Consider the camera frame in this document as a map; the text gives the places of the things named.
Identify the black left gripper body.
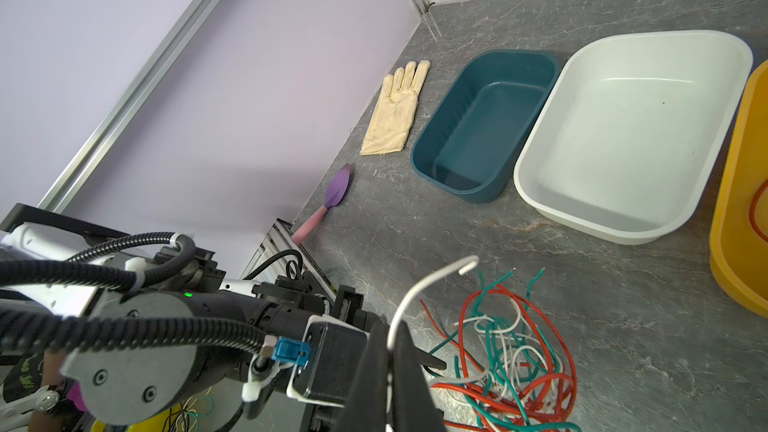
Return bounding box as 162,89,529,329
251,275,448,432

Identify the yellow plastic bin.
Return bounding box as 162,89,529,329
709,63,767,317

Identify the teal plastic bin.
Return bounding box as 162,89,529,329
411,50,561,203

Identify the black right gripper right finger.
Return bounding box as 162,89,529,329
391,323,446,432

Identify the white plastic bin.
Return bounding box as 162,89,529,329
514,30,754,246

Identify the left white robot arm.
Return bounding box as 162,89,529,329
1,204,445,431

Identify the purple pink spatula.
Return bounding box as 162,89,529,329
291,163,352,245

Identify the cream fabric glove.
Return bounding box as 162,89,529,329
360,60,431,156

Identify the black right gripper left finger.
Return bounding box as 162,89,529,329
333,321,390,432

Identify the white cable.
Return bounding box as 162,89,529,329
386,254,544,432

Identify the red cable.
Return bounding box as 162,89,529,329
748,178,768,244
419,286,579,432

